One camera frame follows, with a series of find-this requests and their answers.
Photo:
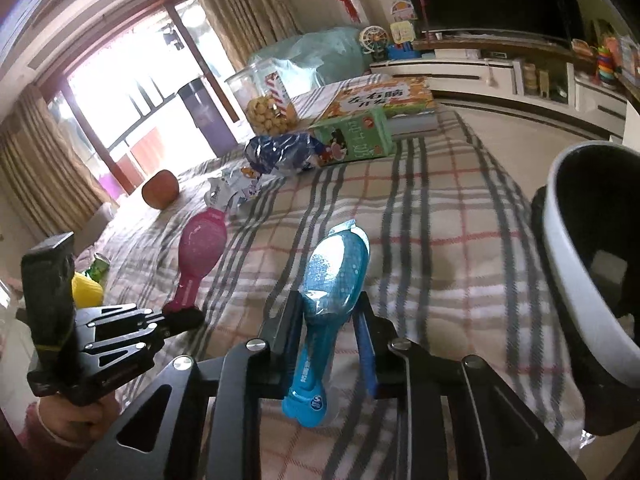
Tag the clear jar of round snacks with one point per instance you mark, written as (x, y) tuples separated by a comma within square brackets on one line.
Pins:
[(267, 105)]

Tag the person's left forearm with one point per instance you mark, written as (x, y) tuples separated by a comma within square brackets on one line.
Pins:
[(45, 455)]

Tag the teal plastic-covered bundle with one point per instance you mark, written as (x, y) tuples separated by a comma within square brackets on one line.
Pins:
[(310, 55)]

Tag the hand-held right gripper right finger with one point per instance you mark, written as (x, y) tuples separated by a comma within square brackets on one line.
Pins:
[(365, 355)]

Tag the pink packaged hairbrush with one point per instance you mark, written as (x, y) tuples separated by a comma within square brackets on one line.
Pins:
[(200, 250)]

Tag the green can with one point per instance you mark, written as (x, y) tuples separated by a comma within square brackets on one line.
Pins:
[(99, 267)]

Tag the pink toy boxes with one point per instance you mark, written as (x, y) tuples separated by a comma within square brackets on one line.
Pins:
[(627, 55)]

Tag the white television cabinet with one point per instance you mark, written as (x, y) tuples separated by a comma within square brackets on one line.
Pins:
[(500, 72)]

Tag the green drink carton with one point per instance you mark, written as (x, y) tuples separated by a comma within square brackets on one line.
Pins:
[(355, 137)]

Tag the dark purple bin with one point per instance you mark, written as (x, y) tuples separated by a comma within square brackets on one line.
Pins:
[(205, 115)]

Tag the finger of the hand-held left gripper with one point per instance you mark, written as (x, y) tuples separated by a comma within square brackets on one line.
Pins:
[(115, 317), (120, 347)]

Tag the balcony glass door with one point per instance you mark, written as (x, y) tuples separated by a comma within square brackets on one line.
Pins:
[(135, 95)]

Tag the blue toy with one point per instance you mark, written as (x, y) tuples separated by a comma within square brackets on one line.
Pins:
[(402, 52)]

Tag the beige curtain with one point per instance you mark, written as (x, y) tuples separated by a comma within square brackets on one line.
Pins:
[(245, 5), (45, 160)]

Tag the toy ferris wheel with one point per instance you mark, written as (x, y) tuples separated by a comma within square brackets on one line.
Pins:
[(372, 42)]

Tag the yellow round object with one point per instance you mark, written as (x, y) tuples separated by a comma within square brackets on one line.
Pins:
[(86, 291)]

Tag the blue plastic bag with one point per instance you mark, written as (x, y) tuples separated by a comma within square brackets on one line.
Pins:
[(280, 155)]

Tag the person's left hand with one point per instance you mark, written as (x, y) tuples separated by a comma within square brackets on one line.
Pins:
[(75, 417)]

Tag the blue packaged hairbrush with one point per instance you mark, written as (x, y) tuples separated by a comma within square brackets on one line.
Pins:
[(330, 285)]

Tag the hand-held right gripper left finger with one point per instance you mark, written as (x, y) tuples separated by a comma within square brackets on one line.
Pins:
[(295, 345)]

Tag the black white-rimmed trash bin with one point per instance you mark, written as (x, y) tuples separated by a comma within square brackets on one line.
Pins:
[(565, 260)]

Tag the brown round object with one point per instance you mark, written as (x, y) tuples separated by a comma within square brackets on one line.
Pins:
[(160, 190)]

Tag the white cartoon-printed wrapper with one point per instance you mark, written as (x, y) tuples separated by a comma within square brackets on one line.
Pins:
[(232, 190)]

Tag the orange green picture book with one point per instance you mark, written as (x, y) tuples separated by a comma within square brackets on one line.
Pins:
[(385, 100)]

